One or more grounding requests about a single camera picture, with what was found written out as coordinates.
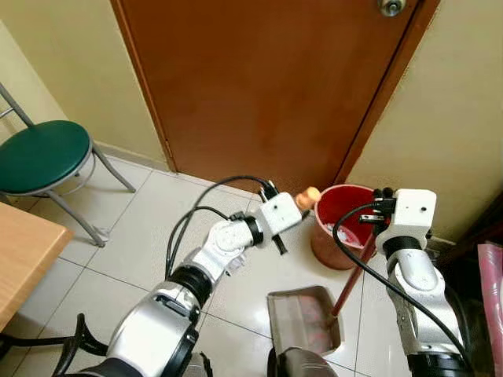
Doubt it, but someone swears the orange broom stick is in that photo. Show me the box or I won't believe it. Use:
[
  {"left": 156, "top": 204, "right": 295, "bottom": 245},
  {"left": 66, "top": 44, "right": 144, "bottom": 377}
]
[{"left": 295, "top": 186, "right": 322, "bottom": 212}]

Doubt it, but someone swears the grey dustpan with red handle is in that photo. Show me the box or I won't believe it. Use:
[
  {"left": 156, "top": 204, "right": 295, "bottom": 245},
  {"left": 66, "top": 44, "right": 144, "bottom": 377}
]
[{"left": 266, "top": 236, "right": 378, "bottom": 359}]

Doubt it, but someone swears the red plastic bucket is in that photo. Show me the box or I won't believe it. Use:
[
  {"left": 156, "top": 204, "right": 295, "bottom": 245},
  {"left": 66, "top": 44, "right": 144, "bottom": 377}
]
[{"left": 310, "top": 184, "right": 387, "bottom": 273}]

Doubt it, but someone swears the dark wooden furniture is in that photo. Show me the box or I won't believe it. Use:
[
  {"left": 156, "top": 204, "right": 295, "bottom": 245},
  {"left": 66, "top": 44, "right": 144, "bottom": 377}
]
[{"left": 428, "top": 192, "right": 503, "bottom": 315}]

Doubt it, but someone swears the grey right robot leg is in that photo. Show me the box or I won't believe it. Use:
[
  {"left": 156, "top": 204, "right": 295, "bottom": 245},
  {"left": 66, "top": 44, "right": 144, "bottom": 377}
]
[{"left": 266, "top": 348, "right": 340, "bottom": 377}]

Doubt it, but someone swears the grey robot leg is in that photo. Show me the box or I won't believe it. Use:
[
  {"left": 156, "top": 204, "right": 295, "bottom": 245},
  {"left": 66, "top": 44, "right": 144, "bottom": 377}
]
[
  {"left": 185, "top": 353, "right": 215, "bottom": 377},
  {"left": 266, "top": 348, "right": 340, "bottom": 377}
]

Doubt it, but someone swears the brown wooden door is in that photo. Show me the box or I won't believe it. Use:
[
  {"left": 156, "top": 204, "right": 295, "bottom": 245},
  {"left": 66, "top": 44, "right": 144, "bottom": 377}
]
[{"left": 110, "top": 0, "right": 442, "bottom": 199}]

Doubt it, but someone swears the pink rolled mat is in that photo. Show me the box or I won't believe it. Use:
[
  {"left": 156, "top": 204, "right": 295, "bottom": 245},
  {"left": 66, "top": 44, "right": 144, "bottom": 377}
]
[{"left": 477, "top": 242, "right": 503, "bottom": 377}]

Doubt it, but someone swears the grey left robot leg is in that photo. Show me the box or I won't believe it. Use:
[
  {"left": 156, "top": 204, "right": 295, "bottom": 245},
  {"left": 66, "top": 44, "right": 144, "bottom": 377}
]
[{"left": 185, "top": 353, "right": 215, "bottom": 377}]

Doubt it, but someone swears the silver door knob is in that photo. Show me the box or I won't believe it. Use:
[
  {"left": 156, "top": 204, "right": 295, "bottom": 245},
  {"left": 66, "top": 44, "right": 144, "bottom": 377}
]
[{"left": 377, "top": 0, "right": 406, "bottom": 18}]

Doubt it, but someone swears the green round metal stool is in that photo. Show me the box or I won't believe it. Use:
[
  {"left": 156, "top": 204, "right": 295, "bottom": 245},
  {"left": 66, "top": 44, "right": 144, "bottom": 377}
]
[{"left": 0, "top": 81, "right": 137, "bottom": 249}]

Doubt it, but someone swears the light wooden table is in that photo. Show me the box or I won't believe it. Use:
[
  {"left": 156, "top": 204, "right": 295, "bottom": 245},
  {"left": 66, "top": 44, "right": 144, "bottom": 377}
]
[{"left": 0, "top": 202, "right": 73, "bottom": 332}]

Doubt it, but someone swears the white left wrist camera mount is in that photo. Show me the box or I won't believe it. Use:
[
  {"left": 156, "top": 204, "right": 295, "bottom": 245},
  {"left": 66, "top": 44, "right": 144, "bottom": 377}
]
[{"left": 258, "top": 192, "right": 304, "bottom": 238}]

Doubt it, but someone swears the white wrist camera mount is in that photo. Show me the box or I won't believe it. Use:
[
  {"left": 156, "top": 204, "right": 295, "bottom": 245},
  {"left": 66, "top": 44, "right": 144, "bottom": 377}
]
[
  {"left": 258, "top": 192, "right": 304, "bottom": 238},
  {"left": 391, "top": 188, "right": 438, "bottom": 241}
]

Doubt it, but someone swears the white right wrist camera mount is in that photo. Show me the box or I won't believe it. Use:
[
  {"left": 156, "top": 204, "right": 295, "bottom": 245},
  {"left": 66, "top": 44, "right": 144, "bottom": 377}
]
[{"left": 391, "top": 188, "right": 438, "bottom": 241}]

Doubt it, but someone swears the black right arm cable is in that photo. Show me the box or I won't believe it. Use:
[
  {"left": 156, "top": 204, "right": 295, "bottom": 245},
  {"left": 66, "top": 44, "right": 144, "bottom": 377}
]
[{"left": 332, "top": 202, "right": 472, "bottom": 370}]

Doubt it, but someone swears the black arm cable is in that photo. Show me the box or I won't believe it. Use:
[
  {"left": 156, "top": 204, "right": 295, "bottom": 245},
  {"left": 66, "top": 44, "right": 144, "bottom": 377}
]
[
  {"left": 332, "top": 202, "right": 472, "bottom": 370},
  {"left": 167, "top": 205, "right": 254, "bottom": 272},
  {"left": 165, "top": 174, "right": 281, "bottom": 277}
]

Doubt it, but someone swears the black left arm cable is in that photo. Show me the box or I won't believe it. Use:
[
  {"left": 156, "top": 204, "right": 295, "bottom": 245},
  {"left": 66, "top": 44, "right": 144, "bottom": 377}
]
[
  {"left": 167, "top": 205, "right": 254, "bottom": 272},
  {"left": 165, "top": 174, "right": 281, "bottom": 277}
]

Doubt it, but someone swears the black floor cable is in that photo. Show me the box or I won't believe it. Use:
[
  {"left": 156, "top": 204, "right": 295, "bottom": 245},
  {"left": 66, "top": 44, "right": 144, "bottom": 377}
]
[{"left": 0, "top": 313, "right": 109, "bottom": 375}]

